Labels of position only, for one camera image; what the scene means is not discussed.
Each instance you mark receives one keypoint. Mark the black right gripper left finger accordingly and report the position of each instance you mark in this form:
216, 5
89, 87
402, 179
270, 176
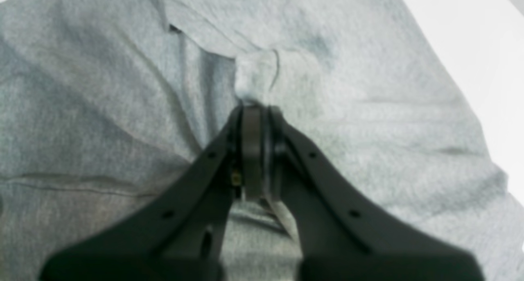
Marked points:
178, 236

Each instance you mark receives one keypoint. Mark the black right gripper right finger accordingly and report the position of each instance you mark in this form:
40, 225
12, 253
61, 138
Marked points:
343, 235

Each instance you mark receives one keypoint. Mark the grey T-shirt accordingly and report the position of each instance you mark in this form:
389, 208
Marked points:
105, 102

